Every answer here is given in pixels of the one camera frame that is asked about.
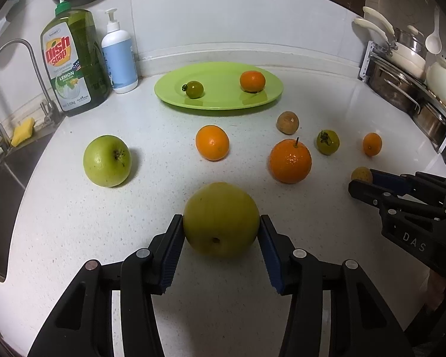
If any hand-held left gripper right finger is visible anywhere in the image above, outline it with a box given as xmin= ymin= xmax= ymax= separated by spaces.
xmin=258 ymin=214 xmax=417 ymax=357

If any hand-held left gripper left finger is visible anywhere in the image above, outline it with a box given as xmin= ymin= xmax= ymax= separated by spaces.
xmin=28 ymin=214 xmax=186 ymax=357

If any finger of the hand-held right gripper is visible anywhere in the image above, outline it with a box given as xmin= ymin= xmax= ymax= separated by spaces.
xmin=348 ymin=179 xmax=446 ymax=231
xmin=371 ymin=169 xmax=446 ymax=203

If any brown round fruit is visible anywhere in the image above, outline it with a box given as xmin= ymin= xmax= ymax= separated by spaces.
xmin=277 ymin=112 xmax=300 ymax=135
xmin=351 ymin=167 xmax=374 ymax=184

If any small orange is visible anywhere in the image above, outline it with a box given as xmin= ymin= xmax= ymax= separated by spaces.
xmin=363 ymin=132 xmax=383 ymax=157

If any yellow-green pear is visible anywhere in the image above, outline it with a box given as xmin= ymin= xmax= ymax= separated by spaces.
xmin=183 ymin=182 xmax=261 ymax=258

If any large orange with stem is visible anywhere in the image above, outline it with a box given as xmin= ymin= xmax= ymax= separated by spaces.
xmin=269 ymin=137 xmax=313 ymax=184

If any green apple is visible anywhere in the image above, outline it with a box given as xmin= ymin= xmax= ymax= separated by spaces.
xmin=83 ymin=135 xmax=132 ymax=187

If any medium orange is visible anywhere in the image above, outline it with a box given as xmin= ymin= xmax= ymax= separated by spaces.
xmin=195 ymin=125 xmax=230 ymax=162

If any green plate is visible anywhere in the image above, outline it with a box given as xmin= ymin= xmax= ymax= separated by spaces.
xmin=154 ymin=63 xmax=284 ymax=110

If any person's right hand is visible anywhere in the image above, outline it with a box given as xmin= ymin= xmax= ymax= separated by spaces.
xmin=425 ymin=271 xmax=446 ymax=317

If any green tomato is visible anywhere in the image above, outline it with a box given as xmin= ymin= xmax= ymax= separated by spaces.
xmin=182 ymin=81 xmax=205 ymax=99
xmin=316 ymin=129 xmax=340 ymax=156

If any steel pot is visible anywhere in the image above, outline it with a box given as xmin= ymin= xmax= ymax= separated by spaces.
xmin=412 ymin=100 xmax=446 ymax=146
xmin=367 ymin=57 xmax=428 ymax=115

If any white ceramic pot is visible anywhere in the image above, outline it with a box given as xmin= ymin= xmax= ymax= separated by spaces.
xmin=425 ymin=57 xmax=446 ymax=111

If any glass lid pot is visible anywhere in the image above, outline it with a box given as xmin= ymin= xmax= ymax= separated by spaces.
xmin=394 ymin=25 xmax=425 ymax=55

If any white ladle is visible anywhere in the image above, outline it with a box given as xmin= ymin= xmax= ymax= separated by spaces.
xmin=425 ymin=5 xmax=442 ymax=55

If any orange tangerine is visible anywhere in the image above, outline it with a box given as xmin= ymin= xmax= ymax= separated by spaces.
xmin=240 ymin=71 xmax=266 ymax=93

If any steel sink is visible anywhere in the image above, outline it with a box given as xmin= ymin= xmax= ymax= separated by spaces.
xmin=0 ymin=134 xmax=64 ymax=283

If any yellow sponge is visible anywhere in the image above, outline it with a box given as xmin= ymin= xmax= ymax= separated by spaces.
xmin=10 ymin=117 xmax=36 ymax=147

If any white pump bottle blue label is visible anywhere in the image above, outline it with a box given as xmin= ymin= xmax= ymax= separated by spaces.
xmin=101 ymin=8 xmax=139 ymax=94

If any green dish soap bottle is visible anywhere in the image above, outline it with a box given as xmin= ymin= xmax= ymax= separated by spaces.
xmin=40 ymin=0 xmax=110 ymax=118

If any thin gooseneck faucet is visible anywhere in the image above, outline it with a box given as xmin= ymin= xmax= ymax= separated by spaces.
xmin=0 ymin=38 xmax=62 ymax=126

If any white pan with cream handles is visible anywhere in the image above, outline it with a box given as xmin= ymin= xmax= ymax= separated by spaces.
xmin=353 ymin=6 xmax=429 ymax=79

